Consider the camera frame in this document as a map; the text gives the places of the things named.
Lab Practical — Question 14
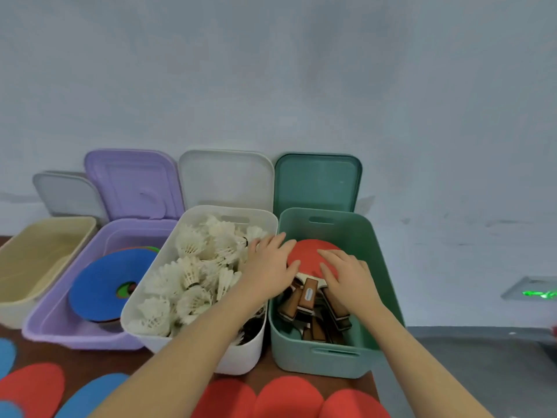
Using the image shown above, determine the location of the person's left hand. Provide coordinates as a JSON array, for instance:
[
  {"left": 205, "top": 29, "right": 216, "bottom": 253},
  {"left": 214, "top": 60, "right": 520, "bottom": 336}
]
[{"left": 240, "top": 232, "right": 301, "bottom": 303}]

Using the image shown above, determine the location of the person's right hand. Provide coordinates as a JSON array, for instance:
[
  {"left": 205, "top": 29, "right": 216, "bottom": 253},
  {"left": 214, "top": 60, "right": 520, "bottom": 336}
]
[{"left": 317, "top": 249, "right": 384, "bottom": 318}]

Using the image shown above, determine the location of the red table tennis paddle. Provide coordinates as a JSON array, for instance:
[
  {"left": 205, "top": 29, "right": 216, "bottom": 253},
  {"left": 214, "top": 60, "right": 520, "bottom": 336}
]
[{"left": 287, "top": 239, "right": 345, "bottom": 310}]

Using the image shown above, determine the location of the person's left forearm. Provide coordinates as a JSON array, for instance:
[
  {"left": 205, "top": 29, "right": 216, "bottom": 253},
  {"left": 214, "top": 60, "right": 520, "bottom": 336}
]
[{"left": 89, "top": 291, "right": 280, "bottom": 418}]

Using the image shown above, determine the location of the person's right forearm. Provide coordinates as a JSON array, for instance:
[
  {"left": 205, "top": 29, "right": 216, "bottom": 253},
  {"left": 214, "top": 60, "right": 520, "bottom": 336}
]
[{"left": 351, "top": 305, "right": 495, "bottom": 418}]

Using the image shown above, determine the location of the green plastic storage bin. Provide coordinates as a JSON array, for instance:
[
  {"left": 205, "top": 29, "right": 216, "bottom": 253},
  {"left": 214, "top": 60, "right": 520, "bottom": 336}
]
[{"left": 268, "top": 207, "right": 406, "bottom": 379}]

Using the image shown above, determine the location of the green plastic bin lid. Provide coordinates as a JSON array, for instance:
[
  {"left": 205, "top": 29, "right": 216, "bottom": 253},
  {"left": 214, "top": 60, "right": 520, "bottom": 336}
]
[{"left": 274, "top": 152, "right": 363, "bottom": 214}]

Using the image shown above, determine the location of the white plastic storage bin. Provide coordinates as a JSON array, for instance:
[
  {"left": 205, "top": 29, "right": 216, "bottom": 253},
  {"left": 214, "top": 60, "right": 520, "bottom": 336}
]
[{"left": 120, "top": 205, "right": 279, "bottom": 376}]

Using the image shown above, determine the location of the pile of white shuttlecocks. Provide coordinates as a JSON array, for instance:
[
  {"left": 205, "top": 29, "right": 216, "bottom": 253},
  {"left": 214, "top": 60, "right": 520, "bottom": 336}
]
[{"left": 128, "top": 215, "right": 270, "bottom": 340}]

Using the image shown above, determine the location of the white plastic bin lid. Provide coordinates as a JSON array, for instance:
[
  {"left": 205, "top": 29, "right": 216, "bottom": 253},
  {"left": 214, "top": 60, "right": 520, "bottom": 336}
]
[{"left": 178, "top": 149, "right": 276, "bottom": 213}]

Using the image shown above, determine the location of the red paddle rubber sheet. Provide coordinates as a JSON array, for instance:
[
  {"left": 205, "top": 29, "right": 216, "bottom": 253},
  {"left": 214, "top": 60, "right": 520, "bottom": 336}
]
[
  {"left": 252, "top": 376, "right": 325, "bottom": 418},
  {"left": 318, "top": 389, "right": 391, "bottom": 418},
  {"left": 0, "top": 363, "right": 66, "bottom": 418},
  {"left": 191, "top": 378, "right": 258, "bottom": 418}
]

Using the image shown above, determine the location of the purple plastic bin lid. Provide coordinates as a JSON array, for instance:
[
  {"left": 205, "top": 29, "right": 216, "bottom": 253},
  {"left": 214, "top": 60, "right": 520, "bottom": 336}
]
[{"left": 84, "top": 149, "right": 185, "bottom": 221}]

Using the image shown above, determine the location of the blue foam disc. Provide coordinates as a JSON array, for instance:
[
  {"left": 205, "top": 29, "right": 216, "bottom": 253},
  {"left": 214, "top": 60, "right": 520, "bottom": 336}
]
[{"left": 68, "top": 249, "right": 160, "bottom": 322}]

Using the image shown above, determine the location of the grey plastic bin lid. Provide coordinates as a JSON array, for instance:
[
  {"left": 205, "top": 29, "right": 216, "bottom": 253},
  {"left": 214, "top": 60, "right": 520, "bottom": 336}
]
[{"left": 32, "top": 171, "right": 109, "bottom": 227}]

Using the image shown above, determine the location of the purple plastic storage bin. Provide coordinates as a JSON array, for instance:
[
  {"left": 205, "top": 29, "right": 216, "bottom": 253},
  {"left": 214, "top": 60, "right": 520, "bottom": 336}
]
[{"left": 22, "top": 218, "right": 179, "bottom": 351}]

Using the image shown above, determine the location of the cream plastic storage bin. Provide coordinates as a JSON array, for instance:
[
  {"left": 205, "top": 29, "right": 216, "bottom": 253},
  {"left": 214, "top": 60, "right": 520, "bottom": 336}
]
[{"left": 0, "top": 216, "right": 98, "bottom": 330}]

